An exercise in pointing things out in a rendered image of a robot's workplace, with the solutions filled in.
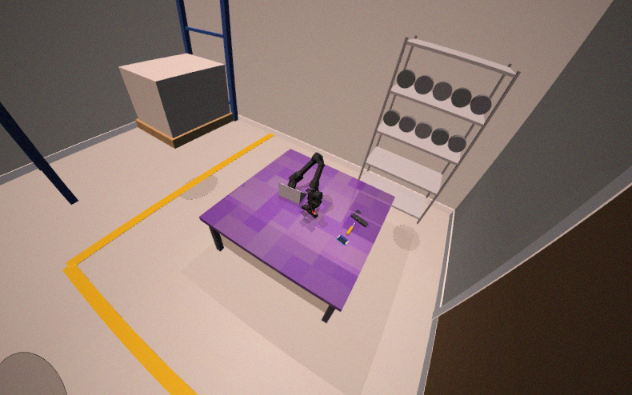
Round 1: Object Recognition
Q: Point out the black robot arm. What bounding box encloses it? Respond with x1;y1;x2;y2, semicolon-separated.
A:
287;152;325;208

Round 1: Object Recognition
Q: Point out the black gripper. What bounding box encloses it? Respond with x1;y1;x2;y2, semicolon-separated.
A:
302;198;315;213

